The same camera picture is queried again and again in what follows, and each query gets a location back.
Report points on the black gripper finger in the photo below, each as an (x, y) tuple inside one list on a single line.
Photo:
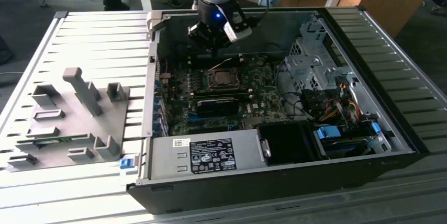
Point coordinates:
[(221, 38), (201, 34)]

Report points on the silver topped CPU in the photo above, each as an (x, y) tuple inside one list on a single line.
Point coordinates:
[(224, 77)]

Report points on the CPU socket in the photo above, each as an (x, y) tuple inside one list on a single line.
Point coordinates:
[(224, 87)]

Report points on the black RAM slot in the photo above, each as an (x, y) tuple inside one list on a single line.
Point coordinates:
[(220, 94)]

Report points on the metal drive cage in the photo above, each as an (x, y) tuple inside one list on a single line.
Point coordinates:
[(302, 61)]

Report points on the green motherboard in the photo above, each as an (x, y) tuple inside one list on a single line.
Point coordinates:
[(265, 98)]

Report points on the black rectangular heatsink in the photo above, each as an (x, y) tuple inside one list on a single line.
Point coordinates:
[(216, 107)]

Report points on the black chair base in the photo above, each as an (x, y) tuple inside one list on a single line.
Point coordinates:
[(116, 4)]

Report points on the black fan shroud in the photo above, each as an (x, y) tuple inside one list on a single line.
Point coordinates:
[(282, 143)]

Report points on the hard disk in blue carrier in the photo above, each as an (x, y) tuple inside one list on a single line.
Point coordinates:
[(326, 132)]

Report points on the silver power supply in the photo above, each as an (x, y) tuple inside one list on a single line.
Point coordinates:
[(166, 156)]

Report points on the grey parts rack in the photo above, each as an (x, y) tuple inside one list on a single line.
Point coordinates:
[(69, 119)]

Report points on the blue case latch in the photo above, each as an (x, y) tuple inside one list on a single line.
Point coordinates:
[(125, 163)]

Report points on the green RAM stick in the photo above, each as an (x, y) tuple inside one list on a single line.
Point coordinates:
[(70, 138)]

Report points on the blue plastic drive latch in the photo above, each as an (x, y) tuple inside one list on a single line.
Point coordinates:
[(375, 127)]

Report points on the black open PC case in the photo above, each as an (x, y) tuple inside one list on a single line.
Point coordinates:
[(278, 187)]

